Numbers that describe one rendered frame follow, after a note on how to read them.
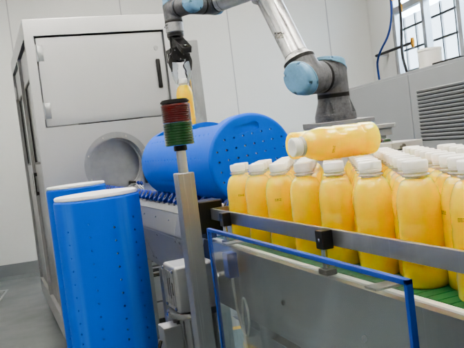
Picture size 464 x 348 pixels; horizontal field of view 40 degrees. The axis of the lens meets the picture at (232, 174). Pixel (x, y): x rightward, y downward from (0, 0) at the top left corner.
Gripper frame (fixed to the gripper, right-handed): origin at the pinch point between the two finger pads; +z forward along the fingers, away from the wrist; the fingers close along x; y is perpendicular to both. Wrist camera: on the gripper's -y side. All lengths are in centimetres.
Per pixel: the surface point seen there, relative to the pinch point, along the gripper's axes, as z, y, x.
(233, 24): -99, 403, -195
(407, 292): 49, -187, 33
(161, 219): 55, -5, 18
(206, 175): 37, -72, 19
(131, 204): 44, -49, 39
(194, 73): -10, 63, -27
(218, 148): 29, -77, 16
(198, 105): 7, 63, -27
